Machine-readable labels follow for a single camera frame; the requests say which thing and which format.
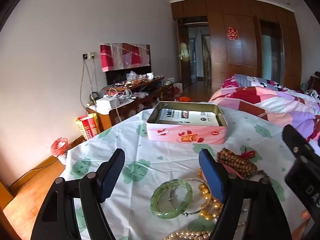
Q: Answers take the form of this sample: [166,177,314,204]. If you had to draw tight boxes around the red patchwork cloth cover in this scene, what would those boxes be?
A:
[100,43,150,72]

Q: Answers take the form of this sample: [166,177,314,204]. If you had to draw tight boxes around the hanging cables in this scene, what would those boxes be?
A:
[79,59,99,105]

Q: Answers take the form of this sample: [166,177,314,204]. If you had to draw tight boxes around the wooden door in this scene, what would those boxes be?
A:
[177,17,191,87]

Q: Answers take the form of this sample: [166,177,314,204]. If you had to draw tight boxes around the wooden wardrobe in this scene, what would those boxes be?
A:
[171,0,303,93]

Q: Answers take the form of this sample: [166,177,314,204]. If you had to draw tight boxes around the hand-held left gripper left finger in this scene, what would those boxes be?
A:
[30,149,125,240]

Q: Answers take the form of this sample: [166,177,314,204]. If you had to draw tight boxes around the white cardboard box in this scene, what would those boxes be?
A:
[96,97,120,113]

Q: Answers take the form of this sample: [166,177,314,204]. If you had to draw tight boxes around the white pearl necklace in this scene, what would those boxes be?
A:
[164,230,212,240]

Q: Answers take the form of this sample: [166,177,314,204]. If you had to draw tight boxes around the gold pearl necklace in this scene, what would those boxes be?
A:
[197,169,224,222]

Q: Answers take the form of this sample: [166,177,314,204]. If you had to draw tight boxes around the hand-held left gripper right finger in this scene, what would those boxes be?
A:
[199,149,293,240]

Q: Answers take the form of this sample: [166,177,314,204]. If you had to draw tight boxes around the green jade bangle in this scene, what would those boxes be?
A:
[150,179,193,220]

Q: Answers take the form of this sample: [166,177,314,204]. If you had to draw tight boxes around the wooden bead bracelet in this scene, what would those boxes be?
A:
[216,148,272,180]

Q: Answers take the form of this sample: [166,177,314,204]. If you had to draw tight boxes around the wooden television cabinet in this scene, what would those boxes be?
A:
[87,76,175,133]

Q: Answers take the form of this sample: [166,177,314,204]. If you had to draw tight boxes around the silver bangle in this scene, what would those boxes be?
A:
[169,177,220,217]

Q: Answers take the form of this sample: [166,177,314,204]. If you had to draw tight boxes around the patchwork quilt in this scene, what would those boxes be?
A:
[209,74,320,143]

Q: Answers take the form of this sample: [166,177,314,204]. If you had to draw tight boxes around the red and yellow carton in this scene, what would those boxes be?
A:
[75,113,101,140]

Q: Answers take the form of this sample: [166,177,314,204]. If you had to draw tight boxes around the white cloud print tablecloth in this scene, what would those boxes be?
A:
[61,102,320,240]

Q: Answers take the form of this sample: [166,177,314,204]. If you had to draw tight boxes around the red plastic bag bin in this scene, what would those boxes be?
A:
[51,137,68,164]

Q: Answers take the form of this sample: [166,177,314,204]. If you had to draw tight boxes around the printed paper card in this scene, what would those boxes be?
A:
[156,108,223,127]

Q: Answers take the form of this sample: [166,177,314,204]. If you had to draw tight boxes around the red paper decoration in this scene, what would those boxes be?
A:
[226,26,238,40]

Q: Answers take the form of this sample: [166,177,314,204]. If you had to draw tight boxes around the wooden headboard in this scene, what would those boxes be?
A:
[310,71,320,93]

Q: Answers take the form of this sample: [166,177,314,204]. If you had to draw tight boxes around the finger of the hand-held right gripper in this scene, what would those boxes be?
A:
[282,124,320,160]

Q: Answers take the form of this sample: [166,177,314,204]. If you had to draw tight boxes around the pink tin box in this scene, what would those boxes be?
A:
[146,101,228,145]

